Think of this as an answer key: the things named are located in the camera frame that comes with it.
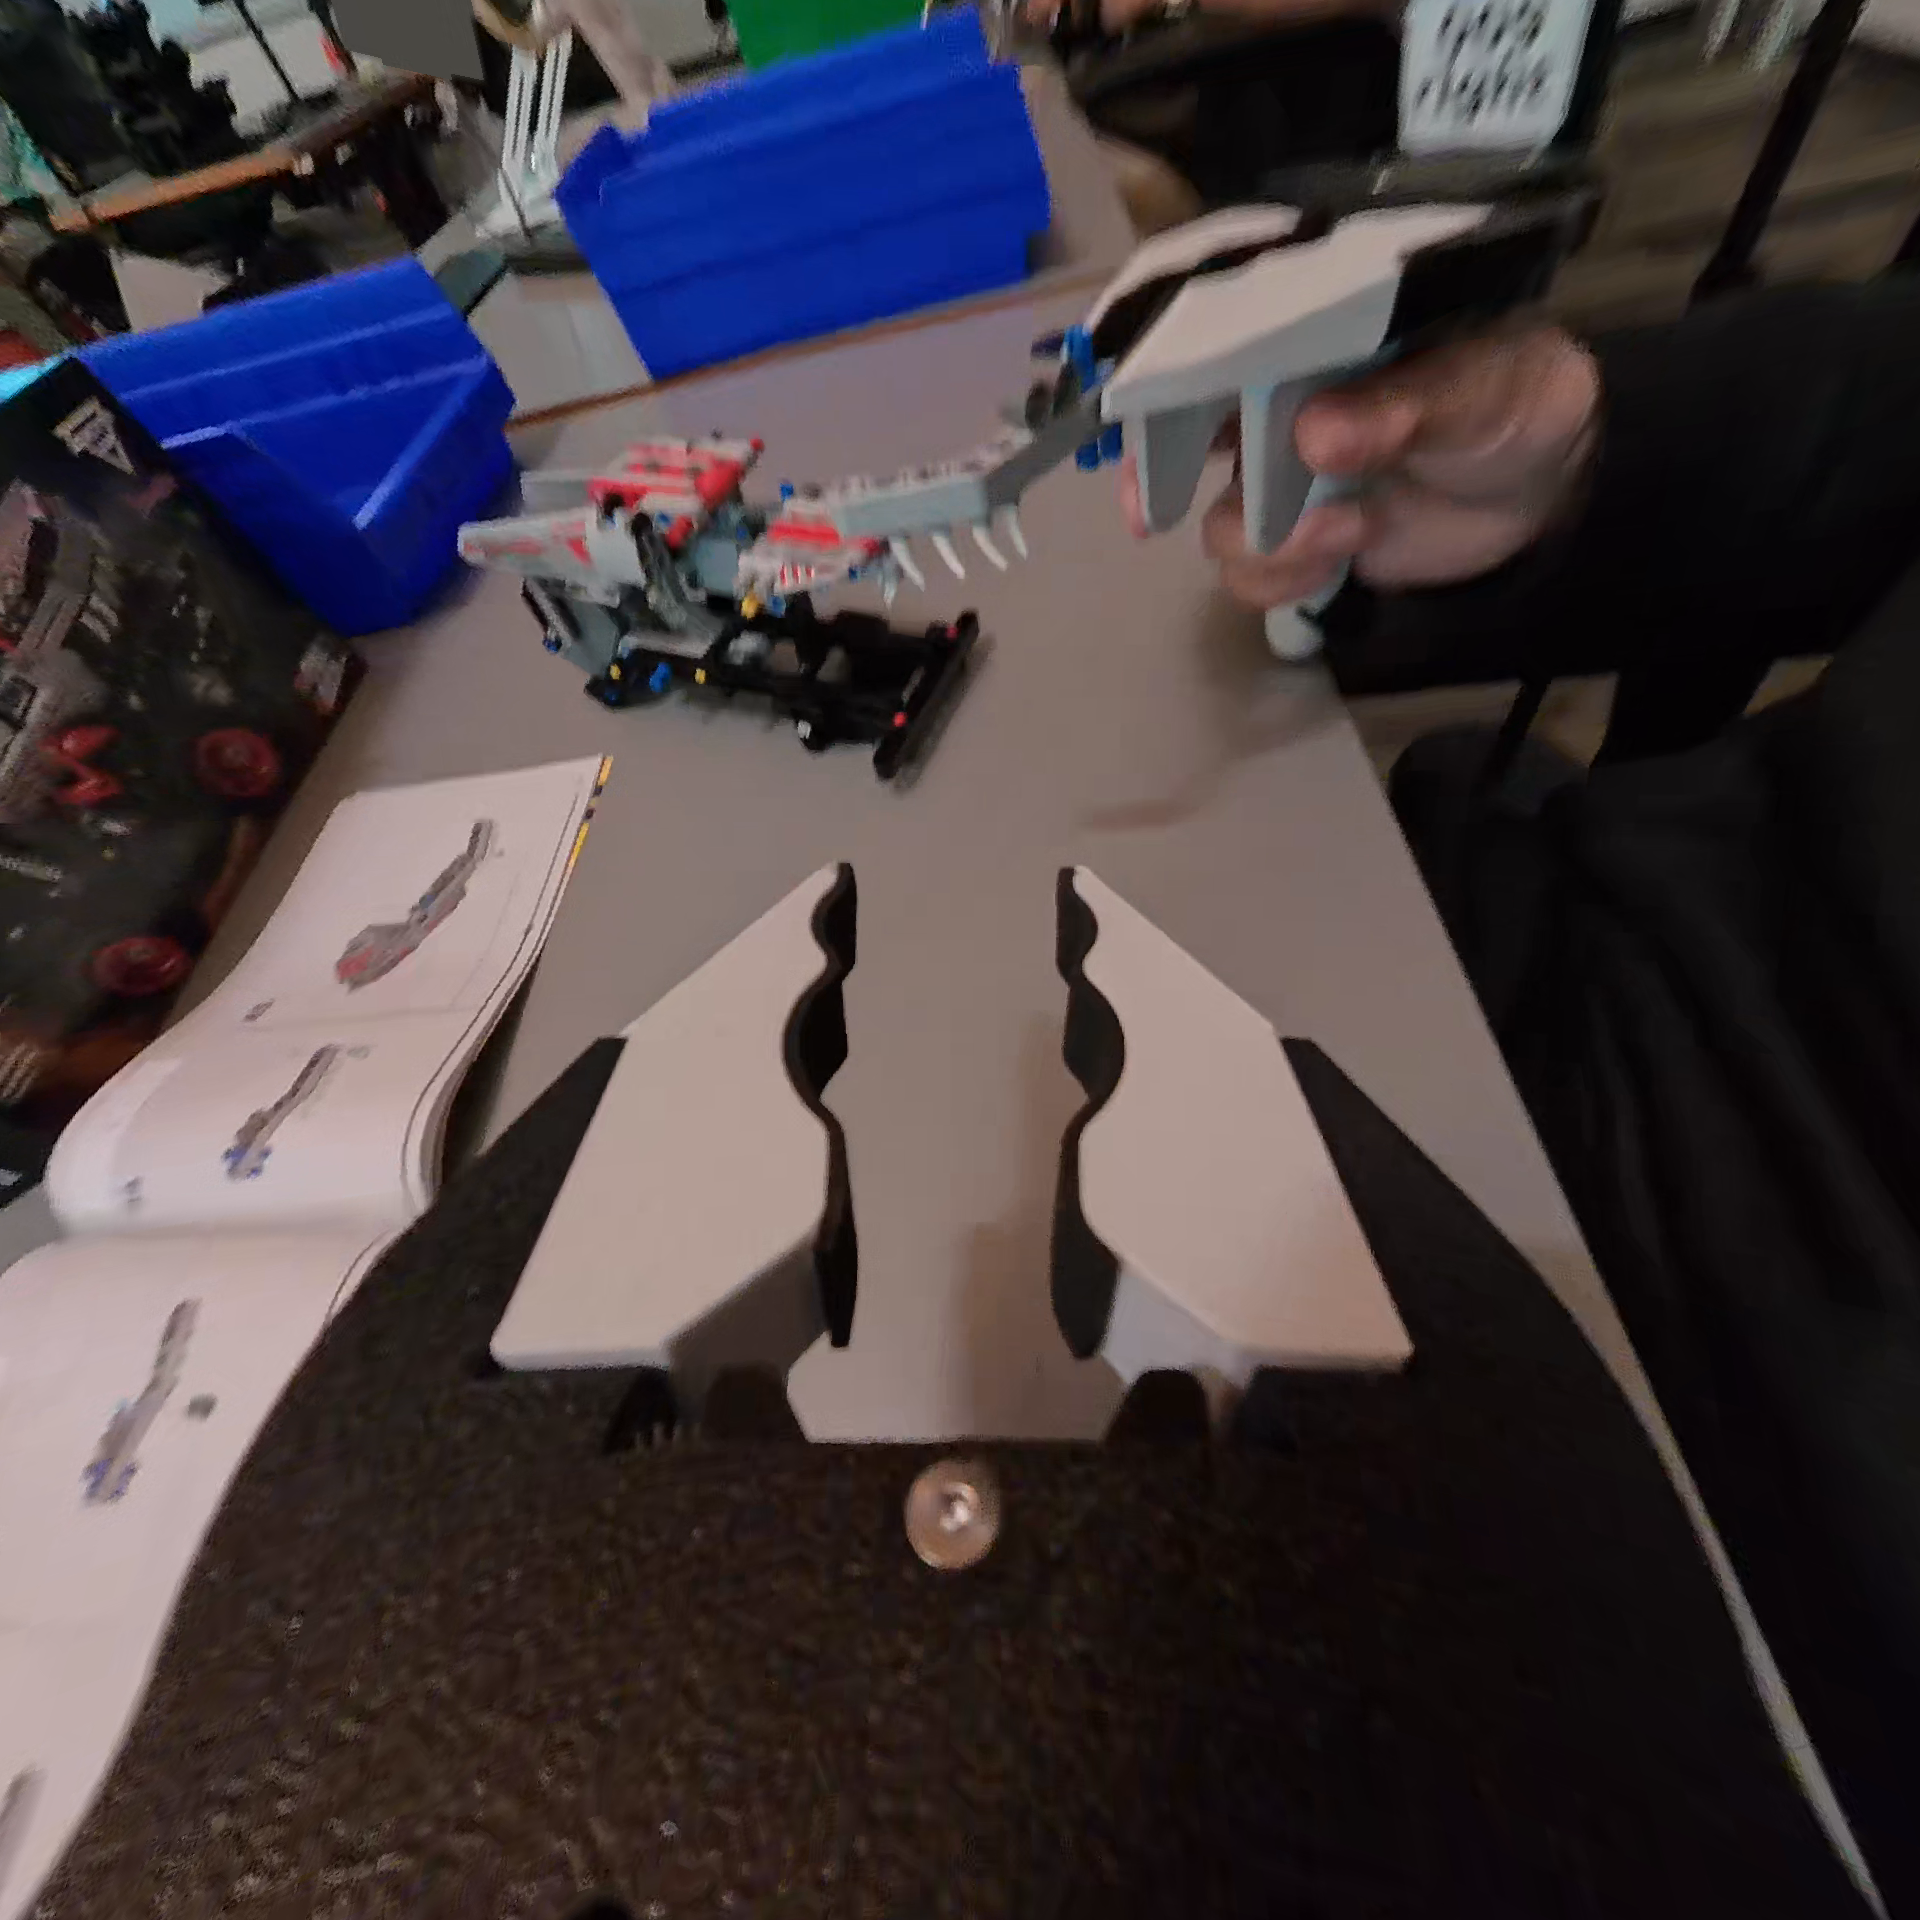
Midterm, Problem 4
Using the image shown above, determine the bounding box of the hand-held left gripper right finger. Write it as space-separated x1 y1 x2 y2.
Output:
1050 868 1413 1379

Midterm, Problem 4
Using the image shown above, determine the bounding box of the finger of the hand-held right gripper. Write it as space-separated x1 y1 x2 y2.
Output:
1101 204 1501 539
1082 204 1330 362

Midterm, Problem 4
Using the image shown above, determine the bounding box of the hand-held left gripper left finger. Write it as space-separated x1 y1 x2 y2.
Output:
492 861 863 1373

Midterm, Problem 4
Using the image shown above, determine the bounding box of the grey toothed toy brick beam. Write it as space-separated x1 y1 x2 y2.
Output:
833 324 1130 604

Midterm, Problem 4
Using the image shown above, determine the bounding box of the toy brick truck model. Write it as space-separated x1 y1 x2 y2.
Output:
457 430 987 785

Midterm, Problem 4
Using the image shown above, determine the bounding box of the person's right forearm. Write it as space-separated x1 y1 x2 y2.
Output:
1326 277 1920 757

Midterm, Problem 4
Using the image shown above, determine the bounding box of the grey desk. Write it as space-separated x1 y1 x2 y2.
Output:
0 285 1884 1920

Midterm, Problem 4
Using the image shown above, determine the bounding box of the person's right hand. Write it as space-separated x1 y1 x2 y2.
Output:
1198 327 1602 620

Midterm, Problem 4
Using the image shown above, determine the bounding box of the open instruction booklet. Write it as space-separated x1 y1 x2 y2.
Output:
0 754 615 1884

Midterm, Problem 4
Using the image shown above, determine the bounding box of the blue storage bin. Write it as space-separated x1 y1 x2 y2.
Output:
75 256 521 635
555 5 1056 381

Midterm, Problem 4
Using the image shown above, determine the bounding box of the green storage bin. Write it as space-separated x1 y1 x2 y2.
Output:
728 0 935 68

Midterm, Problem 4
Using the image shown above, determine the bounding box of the person's black printed sweatshirt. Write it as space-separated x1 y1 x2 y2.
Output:
1389 600 1920 1920

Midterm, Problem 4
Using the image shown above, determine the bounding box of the black toy set box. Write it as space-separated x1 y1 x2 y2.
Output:
0 354 365 1200

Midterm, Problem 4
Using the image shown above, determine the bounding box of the white wire stand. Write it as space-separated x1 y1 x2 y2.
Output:
477 27 585 243

